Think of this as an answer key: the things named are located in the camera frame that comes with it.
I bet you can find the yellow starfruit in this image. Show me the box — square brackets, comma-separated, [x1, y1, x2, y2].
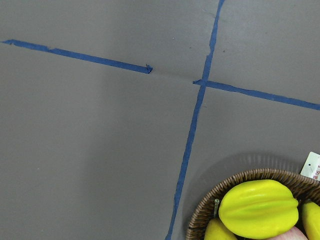
[218, 179, 299, 240]

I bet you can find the red and white apple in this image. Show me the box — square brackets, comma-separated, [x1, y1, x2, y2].
[269, 227, 308, 240]

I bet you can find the brown woven wicker basket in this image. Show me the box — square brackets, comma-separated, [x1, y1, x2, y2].
[185, 168, 320, 240]

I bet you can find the paper price tag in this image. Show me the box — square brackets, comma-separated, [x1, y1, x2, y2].
[300, 152, 320, 181]

